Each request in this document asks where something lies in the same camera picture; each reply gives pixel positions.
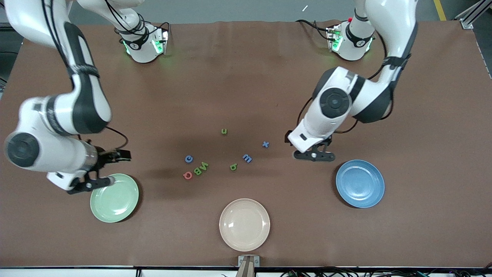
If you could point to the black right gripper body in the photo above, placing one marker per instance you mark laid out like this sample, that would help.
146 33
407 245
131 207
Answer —
104 158

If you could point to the blue letter C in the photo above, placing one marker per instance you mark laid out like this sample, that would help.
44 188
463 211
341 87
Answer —
188 158

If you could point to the beige plate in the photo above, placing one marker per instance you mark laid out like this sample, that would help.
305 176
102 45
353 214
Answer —
244 225

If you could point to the red letter Q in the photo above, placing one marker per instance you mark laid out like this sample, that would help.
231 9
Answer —
187 175

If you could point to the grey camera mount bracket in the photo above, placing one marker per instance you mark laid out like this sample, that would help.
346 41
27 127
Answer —
248 265

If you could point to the blue plate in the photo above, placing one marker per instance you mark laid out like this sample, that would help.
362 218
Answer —
369 196

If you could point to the aluminium frame profile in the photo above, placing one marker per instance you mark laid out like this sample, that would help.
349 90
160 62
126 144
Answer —
467 21

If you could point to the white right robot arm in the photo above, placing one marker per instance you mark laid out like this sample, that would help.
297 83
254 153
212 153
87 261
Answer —
50 157

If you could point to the green plate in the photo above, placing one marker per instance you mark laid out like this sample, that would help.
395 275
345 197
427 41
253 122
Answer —
111 207

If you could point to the brown table cover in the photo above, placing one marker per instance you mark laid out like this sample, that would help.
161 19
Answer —
423 238

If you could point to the blue letter m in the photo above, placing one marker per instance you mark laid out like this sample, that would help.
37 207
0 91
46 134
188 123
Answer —
247 158

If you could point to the green letter N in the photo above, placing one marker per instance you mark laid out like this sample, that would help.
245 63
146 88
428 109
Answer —
205 166

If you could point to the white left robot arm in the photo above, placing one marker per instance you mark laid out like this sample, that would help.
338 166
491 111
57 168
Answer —
392 23

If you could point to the green letter b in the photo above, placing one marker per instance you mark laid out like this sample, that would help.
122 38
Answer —
233 167
198 171

